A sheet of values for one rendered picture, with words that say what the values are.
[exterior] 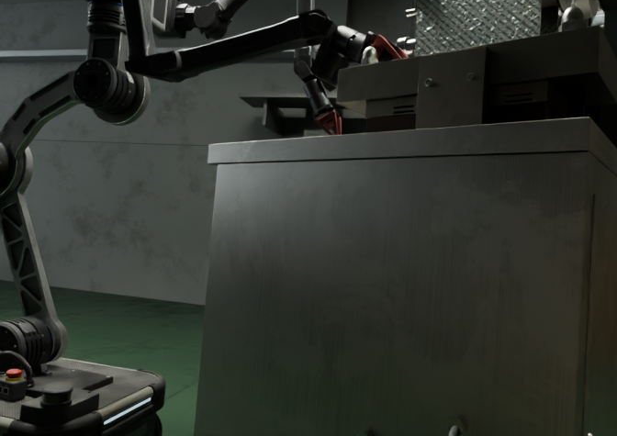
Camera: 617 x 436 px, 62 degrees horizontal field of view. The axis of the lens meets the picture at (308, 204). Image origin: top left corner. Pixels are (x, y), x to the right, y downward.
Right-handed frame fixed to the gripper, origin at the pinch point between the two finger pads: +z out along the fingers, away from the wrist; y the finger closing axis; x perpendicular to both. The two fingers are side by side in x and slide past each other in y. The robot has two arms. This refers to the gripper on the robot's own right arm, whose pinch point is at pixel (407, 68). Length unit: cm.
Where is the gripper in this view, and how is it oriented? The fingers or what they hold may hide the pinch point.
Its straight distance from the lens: 108.0
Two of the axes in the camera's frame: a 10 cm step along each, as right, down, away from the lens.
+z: 6.5, 5.0, -5.7
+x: 4.4, -8.6, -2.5
